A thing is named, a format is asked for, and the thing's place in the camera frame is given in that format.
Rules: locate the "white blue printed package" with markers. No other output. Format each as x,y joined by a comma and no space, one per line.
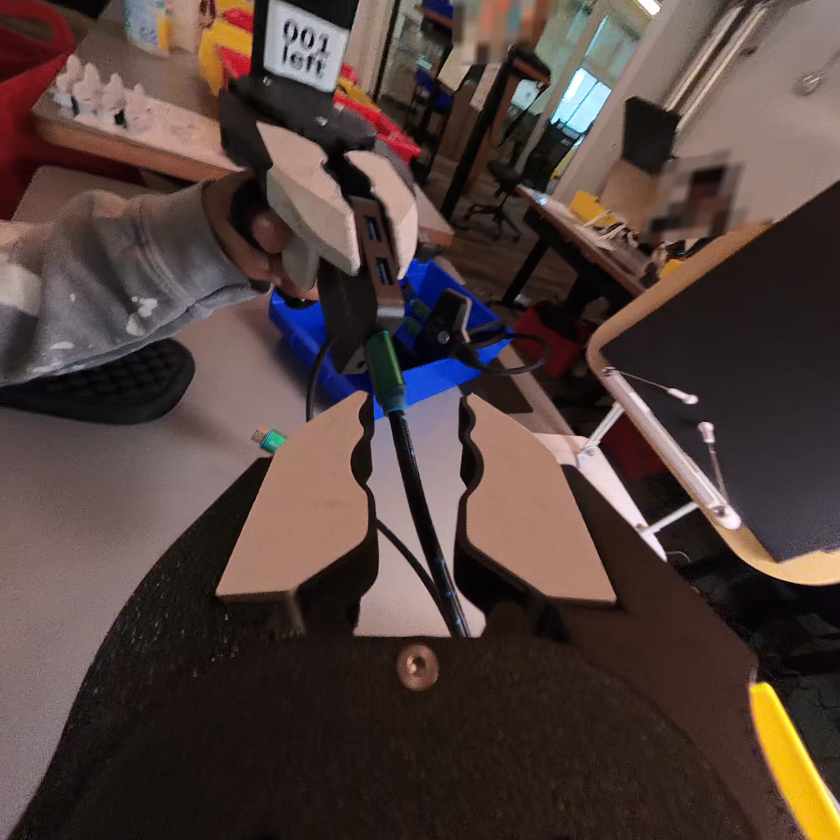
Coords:
148,23

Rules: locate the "person's left hand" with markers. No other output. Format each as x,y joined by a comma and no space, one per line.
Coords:
253,243

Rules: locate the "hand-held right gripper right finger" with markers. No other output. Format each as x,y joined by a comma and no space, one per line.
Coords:
525,518

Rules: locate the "black multiport usb hub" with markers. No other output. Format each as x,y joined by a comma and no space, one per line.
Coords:
351,315

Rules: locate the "red bag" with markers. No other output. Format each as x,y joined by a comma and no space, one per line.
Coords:
551,341

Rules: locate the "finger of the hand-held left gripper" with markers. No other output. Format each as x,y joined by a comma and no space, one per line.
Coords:
308,190
397,210

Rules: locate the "large red object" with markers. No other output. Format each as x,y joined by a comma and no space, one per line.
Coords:
26,131

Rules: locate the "black office chair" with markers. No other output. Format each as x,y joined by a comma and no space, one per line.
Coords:
502,180

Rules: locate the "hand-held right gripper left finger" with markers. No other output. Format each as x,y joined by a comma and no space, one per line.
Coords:
308,512

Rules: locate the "red plastic bin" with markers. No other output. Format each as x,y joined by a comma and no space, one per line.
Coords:
387,131

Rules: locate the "wooden desk black legs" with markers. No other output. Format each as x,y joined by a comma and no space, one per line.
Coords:
610,262

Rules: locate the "yellow plastic bin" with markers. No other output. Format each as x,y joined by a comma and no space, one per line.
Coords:
787,754
587,207
210,52

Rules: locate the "silver hub adapter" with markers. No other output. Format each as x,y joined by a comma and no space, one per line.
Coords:
446,321

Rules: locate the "person's left forearm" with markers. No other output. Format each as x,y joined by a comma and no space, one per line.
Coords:
98,275

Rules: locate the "blue plastic bin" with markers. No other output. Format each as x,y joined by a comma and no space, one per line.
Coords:
433,384

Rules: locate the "row of white small bottles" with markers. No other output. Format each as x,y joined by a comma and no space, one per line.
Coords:
105,98

